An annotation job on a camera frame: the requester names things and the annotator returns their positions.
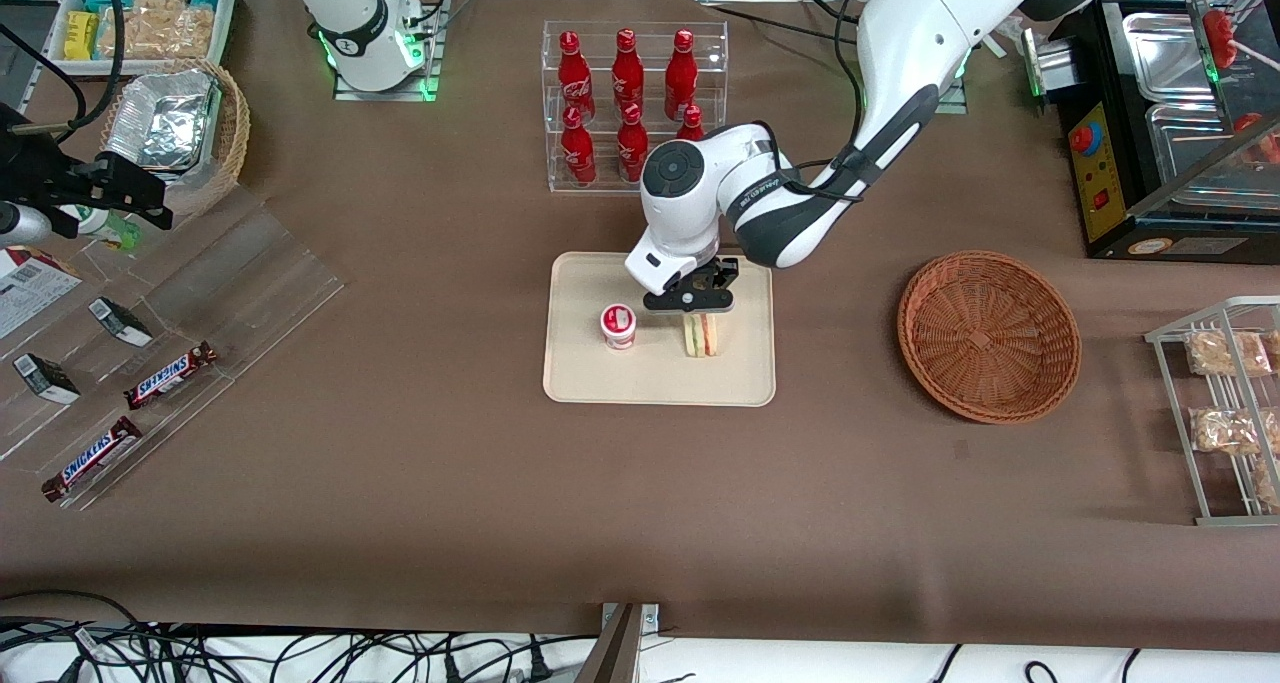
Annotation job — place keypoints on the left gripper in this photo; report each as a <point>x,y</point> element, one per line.
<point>722,272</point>

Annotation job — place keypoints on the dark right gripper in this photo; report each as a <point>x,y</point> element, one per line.
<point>28,166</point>

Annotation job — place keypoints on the triangular sandwich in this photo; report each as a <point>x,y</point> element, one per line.
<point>700,338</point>

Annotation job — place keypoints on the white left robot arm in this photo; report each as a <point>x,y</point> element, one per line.
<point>900,33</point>

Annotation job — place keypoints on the light tan wicker basket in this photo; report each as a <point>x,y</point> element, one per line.
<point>232,138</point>

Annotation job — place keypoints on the beige plastic tray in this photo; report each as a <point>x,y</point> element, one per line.
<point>650,378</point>

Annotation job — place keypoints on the round brown wicker basket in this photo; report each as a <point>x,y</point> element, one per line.
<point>985,338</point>

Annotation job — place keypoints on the stainless steel tray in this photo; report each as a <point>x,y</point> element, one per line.
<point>1185,138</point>
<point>1165,58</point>

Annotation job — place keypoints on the green white small bottle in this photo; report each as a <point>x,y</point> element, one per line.
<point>110,228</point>

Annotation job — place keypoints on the aluminium foil container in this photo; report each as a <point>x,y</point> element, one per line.
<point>165,123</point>

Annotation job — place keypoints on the small red white yogurt cup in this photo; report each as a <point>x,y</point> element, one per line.
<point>618,325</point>

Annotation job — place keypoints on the small black white box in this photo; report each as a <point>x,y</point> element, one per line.
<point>45,378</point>
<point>120,321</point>

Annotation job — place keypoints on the red white carton box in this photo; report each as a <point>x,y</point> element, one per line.
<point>30,288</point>

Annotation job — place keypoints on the clear acrylic stepped display stand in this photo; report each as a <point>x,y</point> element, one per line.
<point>250,283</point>

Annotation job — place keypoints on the red cola bottle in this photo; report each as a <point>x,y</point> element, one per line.
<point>681,78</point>
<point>578,153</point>
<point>573,78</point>
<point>691,123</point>
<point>627,73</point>
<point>630,148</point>

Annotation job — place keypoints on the clear bag of crackers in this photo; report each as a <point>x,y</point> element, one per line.
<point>188,31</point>
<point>130,35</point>

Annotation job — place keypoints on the yellow snack pack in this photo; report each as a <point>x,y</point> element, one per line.
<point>80,35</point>

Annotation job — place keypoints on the snickers chocolate bar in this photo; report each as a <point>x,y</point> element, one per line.
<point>92,459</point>
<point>170,375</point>

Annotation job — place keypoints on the clear acrylic bottle rack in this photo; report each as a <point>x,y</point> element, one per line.
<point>552,178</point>

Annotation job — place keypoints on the white plastic bin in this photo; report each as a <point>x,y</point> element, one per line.
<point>228,23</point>

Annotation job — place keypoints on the white paper tag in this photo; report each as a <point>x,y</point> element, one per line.
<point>1000,35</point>

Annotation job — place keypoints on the brown table cover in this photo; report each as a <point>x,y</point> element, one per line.
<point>400,523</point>

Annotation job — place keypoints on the black food warmer appliance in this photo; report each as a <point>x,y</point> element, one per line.
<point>1130,193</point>

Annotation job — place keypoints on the clear bag of fried snacks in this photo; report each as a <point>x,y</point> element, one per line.
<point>1228,353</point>
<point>1230,431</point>
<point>1268,483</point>

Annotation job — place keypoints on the red skewered sausage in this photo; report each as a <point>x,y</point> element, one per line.
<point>1221,38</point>

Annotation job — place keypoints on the aluminium arm base plate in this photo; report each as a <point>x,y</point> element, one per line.
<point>955,98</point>
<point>430,63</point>

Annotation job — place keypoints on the metal bracket with dark post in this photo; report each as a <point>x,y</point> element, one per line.
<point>620,648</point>

